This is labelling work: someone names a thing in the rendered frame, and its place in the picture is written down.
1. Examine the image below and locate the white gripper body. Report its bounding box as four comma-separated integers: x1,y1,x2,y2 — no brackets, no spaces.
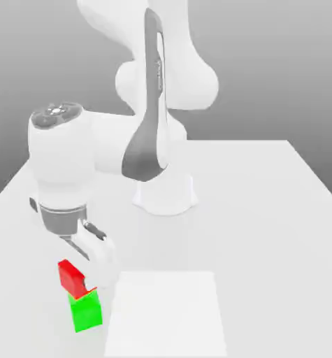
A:
59,235,120,290

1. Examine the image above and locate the small red cube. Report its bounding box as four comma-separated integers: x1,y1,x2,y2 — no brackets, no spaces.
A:
57,258,99,301

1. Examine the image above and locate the small green cube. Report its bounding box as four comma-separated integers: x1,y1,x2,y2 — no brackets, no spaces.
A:
67,289,104,334

